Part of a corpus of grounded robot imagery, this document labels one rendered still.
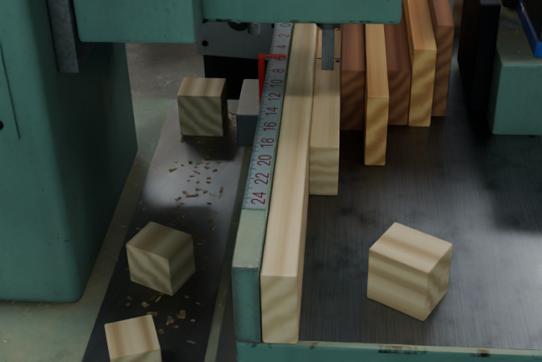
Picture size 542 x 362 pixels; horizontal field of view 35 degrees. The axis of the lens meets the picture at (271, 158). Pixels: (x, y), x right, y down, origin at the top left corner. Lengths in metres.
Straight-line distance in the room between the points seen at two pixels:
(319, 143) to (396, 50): 0.14
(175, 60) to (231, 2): 2.22
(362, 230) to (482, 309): 0.10
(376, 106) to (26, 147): 0.24
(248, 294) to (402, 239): 0.10
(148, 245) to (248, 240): 0.20
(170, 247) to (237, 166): 0.17
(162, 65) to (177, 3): 2.23
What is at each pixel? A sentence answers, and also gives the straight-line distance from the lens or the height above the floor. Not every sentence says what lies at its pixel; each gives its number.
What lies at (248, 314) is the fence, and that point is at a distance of 0.48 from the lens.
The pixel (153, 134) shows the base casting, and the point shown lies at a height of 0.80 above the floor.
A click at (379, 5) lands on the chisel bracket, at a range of 0.60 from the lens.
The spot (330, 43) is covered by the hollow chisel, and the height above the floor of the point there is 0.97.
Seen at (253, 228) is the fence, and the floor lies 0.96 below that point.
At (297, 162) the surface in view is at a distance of 0.55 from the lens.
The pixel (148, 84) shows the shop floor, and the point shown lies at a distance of 2.69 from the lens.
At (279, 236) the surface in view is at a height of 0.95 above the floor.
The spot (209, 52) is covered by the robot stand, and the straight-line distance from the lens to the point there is 1.28.
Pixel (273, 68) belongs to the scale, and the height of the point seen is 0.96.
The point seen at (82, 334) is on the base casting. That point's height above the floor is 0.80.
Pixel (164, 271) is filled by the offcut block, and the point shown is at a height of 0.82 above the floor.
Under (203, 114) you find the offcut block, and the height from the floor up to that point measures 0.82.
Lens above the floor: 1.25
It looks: 33 degrees down
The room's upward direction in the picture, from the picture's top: 1 degrees counter-clockwise
